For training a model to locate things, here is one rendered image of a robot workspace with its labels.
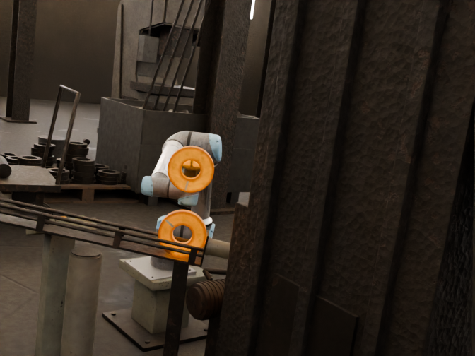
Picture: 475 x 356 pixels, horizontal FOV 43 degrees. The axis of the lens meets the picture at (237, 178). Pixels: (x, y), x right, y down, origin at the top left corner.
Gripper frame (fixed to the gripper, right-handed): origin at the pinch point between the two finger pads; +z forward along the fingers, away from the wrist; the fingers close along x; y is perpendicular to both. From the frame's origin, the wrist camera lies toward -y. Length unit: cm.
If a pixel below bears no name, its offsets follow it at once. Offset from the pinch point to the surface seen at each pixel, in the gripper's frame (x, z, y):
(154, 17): -74, -507, 217
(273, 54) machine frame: 19, 43, 28
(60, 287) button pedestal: -45, -38, -50
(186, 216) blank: 0.7, 7.5, -18.0
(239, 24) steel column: 20, -288, 148
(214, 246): 10.7, 6.0, -26.7
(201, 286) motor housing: 8.3, -1.4, -40.5
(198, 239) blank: 5.4, 5.7, -24.8
